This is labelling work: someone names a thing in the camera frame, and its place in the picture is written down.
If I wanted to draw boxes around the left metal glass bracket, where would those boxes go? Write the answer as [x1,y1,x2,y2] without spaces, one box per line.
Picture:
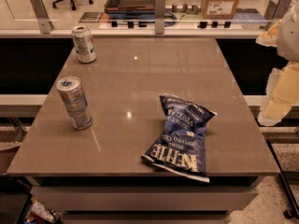
[30,0,53,35]

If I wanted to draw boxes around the white green 7up can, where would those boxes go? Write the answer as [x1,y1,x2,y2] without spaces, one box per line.
[72,26,96,63]

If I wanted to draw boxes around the middle metal glass bracket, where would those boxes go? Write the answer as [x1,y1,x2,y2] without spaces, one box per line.
[155,0,165,35]

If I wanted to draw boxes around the silver blue energy drink can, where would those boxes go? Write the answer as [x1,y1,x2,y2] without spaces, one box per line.
[56,77,93,130]

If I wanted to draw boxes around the metal glass bracket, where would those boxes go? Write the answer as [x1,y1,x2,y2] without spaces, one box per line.
[155,0,165,35]
[30,0,53,35]
[264,0,292,29]

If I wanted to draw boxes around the blue Kettle chip bag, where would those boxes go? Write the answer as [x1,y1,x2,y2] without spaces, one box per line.
[141,94,216,183]

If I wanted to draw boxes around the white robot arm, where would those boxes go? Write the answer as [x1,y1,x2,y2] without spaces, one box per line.
[256,1,299,126]

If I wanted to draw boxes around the cardboard box with label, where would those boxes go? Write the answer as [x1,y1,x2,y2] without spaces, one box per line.
[201,0,239,19]

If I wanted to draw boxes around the right metal glass bracket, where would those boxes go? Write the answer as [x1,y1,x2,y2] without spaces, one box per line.
[264,0,292,29]

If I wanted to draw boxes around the bin with trash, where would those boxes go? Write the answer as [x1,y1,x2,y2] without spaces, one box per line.
[16,196,63,224]

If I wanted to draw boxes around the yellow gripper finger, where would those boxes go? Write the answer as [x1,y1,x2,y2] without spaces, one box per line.
[255,20,281,48]
[258,62,299,126]

